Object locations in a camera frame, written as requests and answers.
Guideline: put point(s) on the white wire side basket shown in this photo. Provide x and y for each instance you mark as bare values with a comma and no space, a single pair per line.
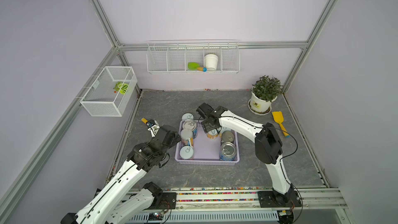
100,99

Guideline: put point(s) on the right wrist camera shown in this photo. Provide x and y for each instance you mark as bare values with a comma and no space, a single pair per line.
204,110

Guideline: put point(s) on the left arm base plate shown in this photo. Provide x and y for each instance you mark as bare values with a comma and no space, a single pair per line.
166,200

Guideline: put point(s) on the green toy in basket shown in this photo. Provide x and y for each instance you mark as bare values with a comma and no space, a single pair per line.
121,88

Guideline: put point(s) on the lilac plastic basket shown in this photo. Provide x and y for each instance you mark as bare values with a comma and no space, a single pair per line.
206,151

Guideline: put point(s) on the aluminium frame rail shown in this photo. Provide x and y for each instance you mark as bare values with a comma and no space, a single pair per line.
251,198

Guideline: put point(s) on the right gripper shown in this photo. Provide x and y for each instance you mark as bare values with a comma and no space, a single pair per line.
204,124

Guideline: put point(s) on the orange label small can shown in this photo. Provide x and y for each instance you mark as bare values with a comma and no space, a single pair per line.
212,134

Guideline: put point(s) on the tall colourful can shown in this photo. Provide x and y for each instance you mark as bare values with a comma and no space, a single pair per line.
187,137

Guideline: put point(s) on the yellow toy shovel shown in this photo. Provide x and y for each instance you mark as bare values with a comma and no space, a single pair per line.
279,119

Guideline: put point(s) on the green toy scoop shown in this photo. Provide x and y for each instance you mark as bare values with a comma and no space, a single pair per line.
196,67

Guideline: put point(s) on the teal toy garden fork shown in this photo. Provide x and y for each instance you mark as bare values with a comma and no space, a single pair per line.
145,121

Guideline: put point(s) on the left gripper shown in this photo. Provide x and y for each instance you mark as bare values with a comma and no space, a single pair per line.
175,140

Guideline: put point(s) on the dark navy can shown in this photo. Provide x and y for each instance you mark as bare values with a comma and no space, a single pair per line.
227,137

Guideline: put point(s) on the potted green plant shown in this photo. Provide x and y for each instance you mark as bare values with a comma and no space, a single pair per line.
264,92

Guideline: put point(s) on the green label small can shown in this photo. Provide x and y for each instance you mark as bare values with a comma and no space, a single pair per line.
186,116

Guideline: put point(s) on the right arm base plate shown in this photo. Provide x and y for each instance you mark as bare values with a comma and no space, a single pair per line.
273,199

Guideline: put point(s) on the pink label small can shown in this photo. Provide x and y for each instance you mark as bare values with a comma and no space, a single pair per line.
186,153

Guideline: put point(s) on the yellow label small can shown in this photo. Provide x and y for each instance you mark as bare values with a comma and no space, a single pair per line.
223,129

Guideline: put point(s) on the white empty flower pot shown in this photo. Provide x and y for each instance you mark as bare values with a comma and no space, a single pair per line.
211,62

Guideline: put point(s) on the blue soup can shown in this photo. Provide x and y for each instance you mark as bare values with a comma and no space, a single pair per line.
227,152
191,125

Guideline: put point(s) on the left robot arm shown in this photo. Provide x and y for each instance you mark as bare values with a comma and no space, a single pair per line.
106,207

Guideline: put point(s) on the white wire wall shelf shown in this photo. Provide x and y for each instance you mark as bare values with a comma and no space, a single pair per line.
174,57

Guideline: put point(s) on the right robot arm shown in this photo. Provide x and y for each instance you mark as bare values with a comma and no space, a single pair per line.
268,145

